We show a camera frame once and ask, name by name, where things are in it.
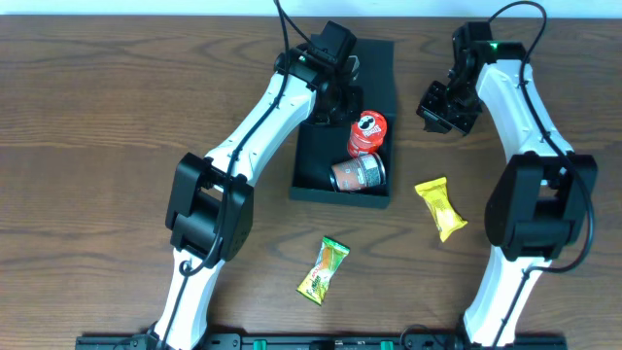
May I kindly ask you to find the red Pringles can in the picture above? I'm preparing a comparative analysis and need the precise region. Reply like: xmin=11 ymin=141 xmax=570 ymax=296
xmin=347 ymin=110 xmax=388 ymax=158

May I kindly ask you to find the silver-sided Pringles can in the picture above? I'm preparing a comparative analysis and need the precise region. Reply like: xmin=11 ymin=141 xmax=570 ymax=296
xmin=329 ymin=153 xmax=387 ymax=193

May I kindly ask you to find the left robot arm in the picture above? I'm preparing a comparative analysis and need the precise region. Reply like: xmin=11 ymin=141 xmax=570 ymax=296
xmin=150 ymin=21 xmax=362 ymax=349

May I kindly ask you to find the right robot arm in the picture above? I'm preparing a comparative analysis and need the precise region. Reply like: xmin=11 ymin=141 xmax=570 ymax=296
xmin=417 ymin=21 xmax=598 ymax=349

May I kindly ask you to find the green yellow snack packet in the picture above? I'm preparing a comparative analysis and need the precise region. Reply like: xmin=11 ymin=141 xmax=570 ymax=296
xmin=296 ymin=236 xmax=350 ymax=305

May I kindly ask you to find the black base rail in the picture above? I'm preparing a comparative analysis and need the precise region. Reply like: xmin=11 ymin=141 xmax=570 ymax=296
xmin=75 ymin=332 xmax=569 ymax=350

